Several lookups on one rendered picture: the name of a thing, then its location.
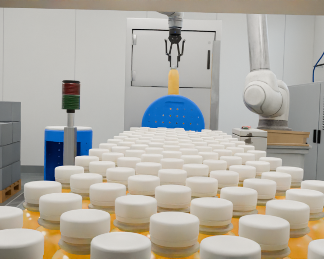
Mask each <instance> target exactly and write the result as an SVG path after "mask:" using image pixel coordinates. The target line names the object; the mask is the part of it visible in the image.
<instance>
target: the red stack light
mask: <svg viewBox="0 0 324 259"><path fill-rule="evenodd" d="M80 85H81V84H77V83H62V95H80V89H81V88H80V87H81V86H80Z"/></svg>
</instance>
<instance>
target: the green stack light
mask: <svg viewBox="0 0 324 259"><path fill-rule="evenodd" d="M61 109H80V96H79V95H62V99H61Z"/></svg>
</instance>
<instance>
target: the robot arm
mask: <svg viewBox="0 0 324 259"><path fill-rule="evenodd" d="M157 12H158V13H161V14H164V15H167V16H168V24H169V37H168V38H167V39H164V41H165V46H166V55H167V56H168V61H170V67H171V55H170V54H171V50H172V45H173V44H176V45H177V51H178V56H177V68H178V62H180V59H181V56H183V53H184V43H185V39H182V37H181V29H182V27H183V16H184V12H160V11H157ZM246 19H247V34H248V49H249V64H250V73H249V74H248V75H247V76H246V78H245V86H244V90H243V95H242V97H243V102H244V104H245V106H246V107H247V108H248V109H249V110H250V111H251V112H253V113H255V114H258V115H259V122H258V127H257V128H256V129H262V130H279V131H292V129H291V128H288V116H289V107H290V94H289V90H288V87H287V85H286V84H285V83H284V82H283V81H281V80H277V79H276V75H275V74H274V73H273V72H272V71H271V69H270V61H269V46H268V32H267V18H266V14H246ZM168 40H169V41H170V43H171V45H170V50H169V53H168V50H167V42H168ZM180 41H182V53H181V54H180V51H179V42H180Z"/></svg>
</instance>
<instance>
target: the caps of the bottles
mask: <svg viewBox="0 0 324 259"><path fill-rule="evenodd" d="M99 160H102V161H99ZM202 163H203V164H202ZM242 164H245V165H242ZM115 165H117V166H118V167H117V168H116V167H115ZM226 169H229V171H227V170H226ZM84 170H89V173H84ZM270 170H276V172H269V171H270ZM135 171H136V175H135ZM208 173H210V177H208ZM256 175H262V177H261V179H258V178H255V176H256ZM103 176H106V178H107V183H102V177H103ZM302 179H303V169H301V168H296V167H290V166H282V159H280V158H274V157H266V152H265V151H255V147H254V146H252V145H245V142H244V141H238V139H237V138H232V136H231V135H227V133H215V134H207V133H205V132H196V133H186V132H175V133H173V132H166V131H155V132H146V131H135V132H134V131H124V132H123V133H120V134H119V136H114V139H109V140H107V143H101V144H99V149H90V150H89V156H77V157H75V166H72V165H68V166H59V167H56V168H55V180H56V181H33V182H29V183H26V184H25V185H24V197H25V202H27V203H30V204H39V211H40V217H41V218H42V219H45V220H53V221H60V232H61V239H62V240H64V241H65V242H68V243H72V244H91V259H151V241H152V242H153V243H155V244H157V245H160V246H165V247H188V246H192V245H194V244H196V243H197V239H198V235H199V224H200V225H206V226H224V225H228V224H230V223H231V218H232V210H238V211H248V210H254V209H255V208H256V205H257V204H256V203H257V198H258V199H271V198H275V194H276V190H287V189H290V186H291V182H302V183H301V189H290V190H287V191H286V198H285V200H271V201H268V202H267V203H266V212H265V215H261V214H253V215H246V216H242V217H241V218H240V219H239V233H238V234H239V236H231V235H217V236H211V237H207V238H205V239H203V240H202V241H201V243H200V259H261V250H269V251H274V250H282V249H285V248H286V247H287V246H288V241H289V239H290V229H300V228H305V227H307V226H308V222H309V217H310V213H318V212H322V210H323V206H324V181H319V180H305V181H302ZM239 180H241V181H244V182H243V187H237V186H238V183H239ZM60 182H61V183H70V189H71V191H72V192H76V193H89V197H90V203H91V204H93V205H97V206H115V214H116V219H117V220H118V221H121V222H124V223H132V224H141V223H148V222H150V239H151V241H150V239H149V238H148V237H146V236H144V235H141V234H137V233H132V232H111V233H109V232H110V221H111V217H110V214H109V213H107V212H105V211H102V210H96V209H82V197H81V196H80V195H78V194H73V193H61V190H62V185H61V183H60ZM123 184H128V191H129V193H131V194H136V195H127V196H126V187H125V185H123ZM160 185H162V186H160ZM184 185H186V186H184ZM218 188H222V189H221V195H220V198H213V197H212V196H216V195H217V190H218ZM154 194H155V198H153V197H150V196H144V195H154ZM191 196H197V197H202V198H196V199H193V200H192V201H191ZM190 201H191V205H190ZM157 206H159V207H163V208H174V209H177V208H186V207H188V206H190V214H189V213H183V212H161V213H157ZM22 226H23V211H22V210H21V209H20V208H16V207H8V206H0V259H43V255H44V235H43V234H42V233H41V232H39V231H37V230H32V229H22ZM308 259H324V239H317V240H313V241H311V242H310V243H309V245H308Z"/></svg>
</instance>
